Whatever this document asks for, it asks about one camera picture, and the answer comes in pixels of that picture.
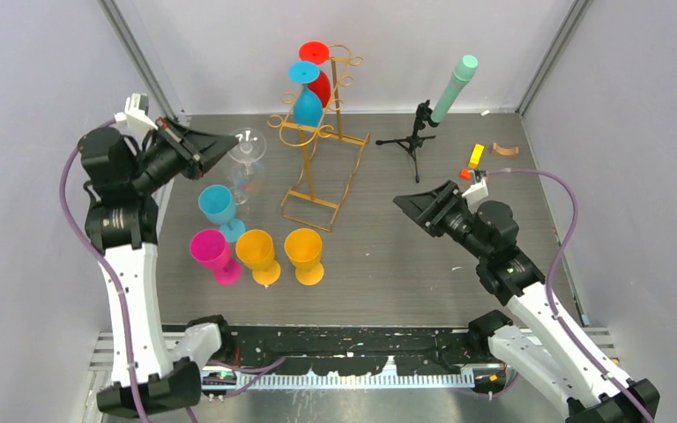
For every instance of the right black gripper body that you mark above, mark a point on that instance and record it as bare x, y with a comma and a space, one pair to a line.
451, 218

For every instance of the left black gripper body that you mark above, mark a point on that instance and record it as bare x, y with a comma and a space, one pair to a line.
169, 157

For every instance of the clear wine glass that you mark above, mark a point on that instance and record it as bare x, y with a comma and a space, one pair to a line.
247, 172

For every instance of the blue wine glass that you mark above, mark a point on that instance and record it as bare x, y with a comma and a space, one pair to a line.
307, 109
217, 203

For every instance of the pink wine glass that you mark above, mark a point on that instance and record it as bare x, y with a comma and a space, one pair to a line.
210, 248

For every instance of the yellow wine glass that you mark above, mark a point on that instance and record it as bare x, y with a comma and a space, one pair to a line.
255, 248
304, 250

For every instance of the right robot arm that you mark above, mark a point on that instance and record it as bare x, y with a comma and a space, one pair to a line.
582, 382

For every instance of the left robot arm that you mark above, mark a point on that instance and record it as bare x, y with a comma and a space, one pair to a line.
121, 232

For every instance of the red wine glass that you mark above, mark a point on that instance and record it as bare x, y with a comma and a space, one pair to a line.
317, 53

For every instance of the yellow block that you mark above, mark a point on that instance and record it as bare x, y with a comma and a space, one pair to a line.
476, 155

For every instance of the wooden arch block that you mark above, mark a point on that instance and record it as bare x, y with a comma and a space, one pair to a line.
504, 151

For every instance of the black tripod stand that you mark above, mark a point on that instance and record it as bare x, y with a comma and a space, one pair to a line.
410, 144

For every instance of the mint green microphone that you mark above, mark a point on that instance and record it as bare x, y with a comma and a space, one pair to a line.
461, 75

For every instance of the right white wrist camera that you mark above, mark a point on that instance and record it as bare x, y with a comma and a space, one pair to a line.
478, 190

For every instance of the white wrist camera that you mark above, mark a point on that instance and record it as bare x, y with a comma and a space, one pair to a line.
135, 113
478, 190

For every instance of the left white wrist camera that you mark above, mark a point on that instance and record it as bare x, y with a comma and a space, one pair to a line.
135, 113

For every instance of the gold wire glass rack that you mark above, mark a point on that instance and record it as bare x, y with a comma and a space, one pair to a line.
330, 156

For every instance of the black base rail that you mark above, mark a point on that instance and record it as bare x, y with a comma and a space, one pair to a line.
352, 350

